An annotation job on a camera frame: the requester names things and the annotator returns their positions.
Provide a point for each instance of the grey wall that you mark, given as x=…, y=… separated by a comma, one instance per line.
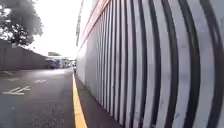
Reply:
x=20, y=59

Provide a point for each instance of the dark leafy tree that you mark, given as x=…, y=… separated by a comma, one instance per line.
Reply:
x=20, y=20

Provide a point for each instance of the white corrugated metal fence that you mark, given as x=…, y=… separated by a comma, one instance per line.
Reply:
x=150, y=66

